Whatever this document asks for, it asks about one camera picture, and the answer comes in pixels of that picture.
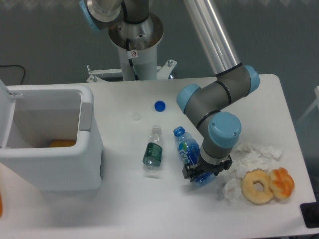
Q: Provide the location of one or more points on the white metal base frame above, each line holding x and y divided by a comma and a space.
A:
163, 73

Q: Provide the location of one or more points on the small crumpled white tissue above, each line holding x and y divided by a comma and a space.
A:
232, 191

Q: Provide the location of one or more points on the white open trash bin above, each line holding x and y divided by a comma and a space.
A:
33, 116

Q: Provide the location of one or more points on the orange twisted bread roll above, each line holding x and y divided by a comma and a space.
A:
281, 183

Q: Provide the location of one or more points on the clear bottle green label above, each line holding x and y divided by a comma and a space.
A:
153, 153

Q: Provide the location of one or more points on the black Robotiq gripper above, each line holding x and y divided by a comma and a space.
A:
192, 171

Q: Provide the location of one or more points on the orange bread inside bin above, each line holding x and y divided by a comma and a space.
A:
62, 143

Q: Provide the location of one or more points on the blue bottle cap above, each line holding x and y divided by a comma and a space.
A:
159, 106

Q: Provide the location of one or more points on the large crumpled white tissue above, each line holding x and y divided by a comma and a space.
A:
248, 157

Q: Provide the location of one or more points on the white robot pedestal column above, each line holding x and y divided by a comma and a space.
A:
137, 47

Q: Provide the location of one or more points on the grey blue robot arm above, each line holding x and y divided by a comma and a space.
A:
204, 107

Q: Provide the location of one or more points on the black device at edge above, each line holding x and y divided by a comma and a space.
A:
310, 213

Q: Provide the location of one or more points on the orange object left edge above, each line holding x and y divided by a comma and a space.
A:
1, 206

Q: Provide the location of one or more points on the plain ring donut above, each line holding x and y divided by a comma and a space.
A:
255, 187

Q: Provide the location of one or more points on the blue plastic drink bottle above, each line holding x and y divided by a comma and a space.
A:
189, 151

